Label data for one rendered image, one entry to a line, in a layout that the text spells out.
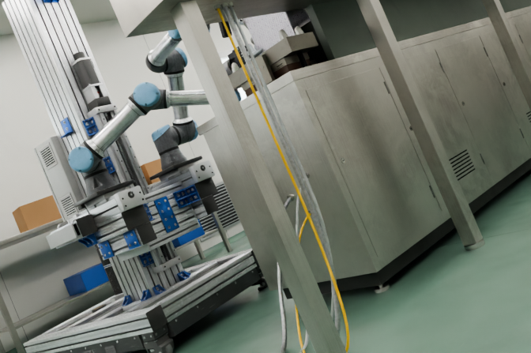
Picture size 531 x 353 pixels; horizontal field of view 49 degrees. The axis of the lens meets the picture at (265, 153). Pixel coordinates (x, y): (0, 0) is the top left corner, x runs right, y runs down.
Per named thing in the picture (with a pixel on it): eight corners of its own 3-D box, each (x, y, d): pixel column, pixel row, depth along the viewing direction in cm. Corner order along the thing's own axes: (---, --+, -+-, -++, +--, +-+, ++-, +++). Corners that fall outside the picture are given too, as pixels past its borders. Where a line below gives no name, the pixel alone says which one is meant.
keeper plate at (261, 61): (260, 89, 233) (250, 64, 233) (276, 80, 226) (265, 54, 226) (256, 90, 231) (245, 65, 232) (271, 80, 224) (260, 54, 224)
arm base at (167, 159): (157, 174, 320) (150, 157, 320) (176, 167, 331) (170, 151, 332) (173, 165, 310) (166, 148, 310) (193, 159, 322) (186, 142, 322)
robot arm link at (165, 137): (155, 155, 322) (145, 133, 323) (175, 148, 330) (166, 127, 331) (163, 150, 313) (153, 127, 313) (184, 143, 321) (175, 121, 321)
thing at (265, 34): (265, 67, 256) (249, 29, 256) (300, 45, 238) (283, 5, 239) (265, 68, 255) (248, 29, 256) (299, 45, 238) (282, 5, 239)
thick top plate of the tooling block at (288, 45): (257, 83, 256) (252, 70, 256) (318, 45, 227) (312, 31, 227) (231, 90, 245) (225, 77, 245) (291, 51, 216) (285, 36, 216)
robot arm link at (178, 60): (169, 144, 331) (152, 50, 313) (190, 137, 340) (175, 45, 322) (180, 148, 322) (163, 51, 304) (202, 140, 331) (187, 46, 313)
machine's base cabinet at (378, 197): (506, 155, 426) (459, 49, 428) (596, 127, 378) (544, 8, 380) (277, 312, 256) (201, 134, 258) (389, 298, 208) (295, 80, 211)
